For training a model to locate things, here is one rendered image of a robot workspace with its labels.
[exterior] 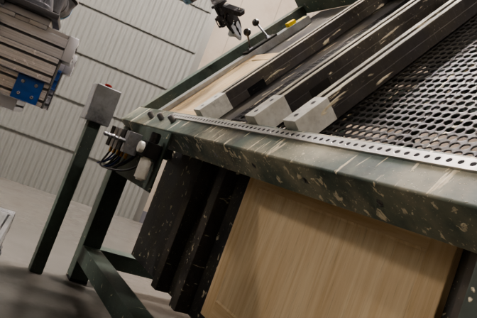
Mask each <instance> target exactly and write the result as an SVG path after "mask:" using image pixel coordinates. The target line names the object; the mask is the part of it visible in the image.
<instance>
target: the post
mask: <svg viewBox="0 0 477 318"><path fill-rule="evenodd" d="M100 126H101V125H100V124H96V123H94V122H92V121H89V120H87V121H86V124H85V125H84V128H83V131H82V134H81V136H80V138H79V141H78V143H77V146H76V148H75V151H74V153H73V156H72V159H71V161H70V164H69V166H68V168H67V171H66V173H65V176H64V178H63V181H62V184H61V186H60V189H59V191H58V193H57V196H56V198H55V201H54V203H53V206H52V209H51V210H50V213H49V216H48V219H47V221H46V223H45V226H44V228H43V232H42V234H41V236H40V239H39V241H38V244H37V246H36V248H35V251H34V254H33V257H32V258H31V261H30V264H29V266H28V269H29V271H31V272H34V273H40V274H42V273H43V270H44V267H45V264H46V263H47V260H48V257H49V255H50V252H51V250H52V248H53V244H54V242H55V239H56V237H57V234H58V232H59V230H60V227H61V225H62V222H63V219H64V218H65V215H66V212H67V209H68V207H69V205H70V202H71V199H72V196H73V194H74V192H75V189H76V187H77V184H78V182H79V180H80V177H81V174H82V171H83V170H84V166H85V164H86V162H87V159H88V157H89V154H90V151H91V149H92V146H93V144H94V141H95V139H96V137H97V134H98V132H99V128H100Z"/></svg>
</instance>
